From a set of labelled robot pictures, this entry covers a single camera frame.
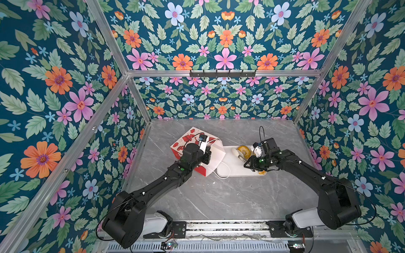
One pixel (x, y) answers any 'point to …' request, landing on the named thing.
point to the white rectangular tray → (231, 166)
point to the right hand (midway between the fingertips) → (246, 164)
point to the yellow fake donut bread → (245, 151)
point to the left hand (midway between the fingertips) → (212, 144)
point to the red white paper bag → (192, 136)
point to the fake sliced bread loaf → (262, 172)
